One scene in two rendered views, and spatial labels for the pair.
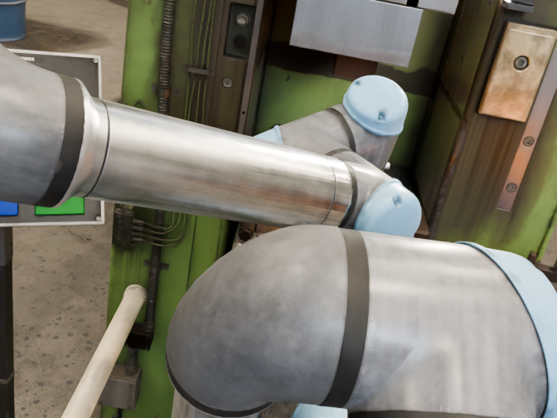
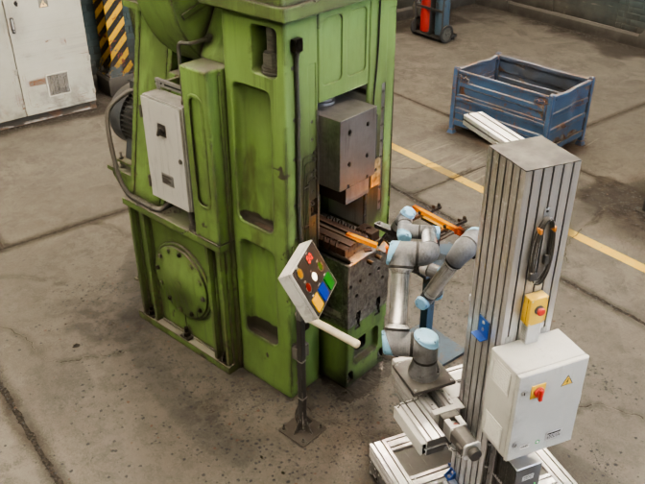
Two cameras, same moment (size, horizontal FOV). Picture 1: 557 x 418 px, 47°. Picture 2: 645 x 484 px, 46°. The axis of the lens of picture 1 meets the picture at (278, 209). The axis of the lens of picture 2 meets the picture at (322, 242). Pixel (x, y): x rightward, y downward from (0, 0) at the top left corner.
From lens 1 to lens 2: 3.57 m
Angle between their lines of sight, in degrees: 42
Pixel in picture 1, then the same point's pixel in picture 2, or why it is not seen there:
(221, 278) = (461, 250)
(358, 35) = (358, 192)
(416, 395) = not seen: hidden behind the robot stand
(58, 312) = (178, 380)
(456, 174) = (367, 207)
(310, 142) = (413, 228)
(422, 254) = (472, 233)
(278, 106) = not seen: hidden behind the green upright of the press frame
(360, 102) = (410, 214)
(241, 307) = (466, 251)
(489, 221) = (376, 214)
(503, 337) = not seen: hidden behind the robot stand
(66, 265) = (139, 367)
